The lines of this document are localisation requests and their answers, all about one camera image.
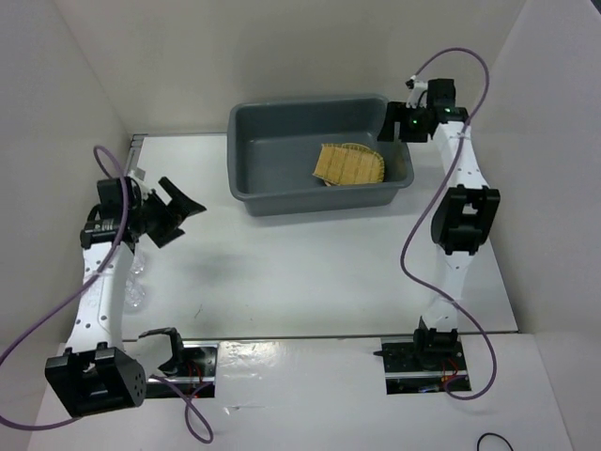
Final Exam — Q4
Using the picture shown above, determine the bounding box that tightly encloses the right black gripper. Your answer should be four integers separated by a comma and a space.
378, 101, 430, 142

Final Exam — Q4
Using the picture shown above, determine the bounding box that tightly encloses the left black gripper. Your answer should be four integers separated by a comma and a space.
130, 178, 207, 248

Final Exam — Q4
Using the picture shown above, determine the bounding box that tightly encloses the woven bamboo basket tray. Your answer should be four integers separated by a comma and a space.
313, 143, 385, 186

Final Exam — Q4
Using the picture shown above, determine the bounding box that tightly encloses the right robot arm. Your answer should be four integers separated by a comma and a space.
378, 77, 501, 302

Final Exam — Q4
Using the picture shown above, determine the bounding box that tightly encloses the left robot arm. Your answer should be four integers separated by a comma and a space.
45, 175, 205, 418

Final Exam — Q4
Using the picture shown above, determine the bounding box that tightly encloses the grey plastic bin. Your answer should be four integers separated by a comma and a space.
226, 94, 414, 217

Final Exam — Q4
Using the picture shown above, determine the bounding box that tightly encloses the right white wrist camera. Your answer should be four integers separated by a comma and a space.
406, 75, 428, 109

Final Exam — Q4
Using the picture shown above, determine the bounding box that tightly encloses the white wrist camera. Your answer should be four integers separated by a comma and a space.
406, 75, 428, 109
128, 169, 153, 202

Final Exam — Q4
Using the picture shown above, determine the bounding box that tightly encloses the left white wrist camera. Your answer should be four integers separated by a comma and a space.
128, 169, 153, 202

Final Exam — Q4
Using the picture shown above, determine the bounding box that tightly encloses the aluminium table edge rail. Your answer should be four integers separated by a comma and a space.
124, 133, 146, 181

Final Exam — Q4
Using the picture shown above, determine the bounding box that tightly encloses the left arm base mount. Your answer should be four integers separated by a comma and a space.
158, 340, 219, 398

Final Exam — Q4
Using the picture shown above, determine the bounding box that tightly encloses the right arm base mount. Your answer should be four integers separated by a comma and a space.
373, 336, 471, 395

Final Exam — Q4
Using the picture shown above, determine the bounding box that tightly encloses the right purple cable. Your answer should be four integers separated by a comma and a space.
399, 46, 498, 399

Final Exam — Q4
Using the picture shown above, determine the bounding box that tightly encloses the black cable loop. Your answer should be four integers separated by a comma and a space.
477, 432, 514, 451

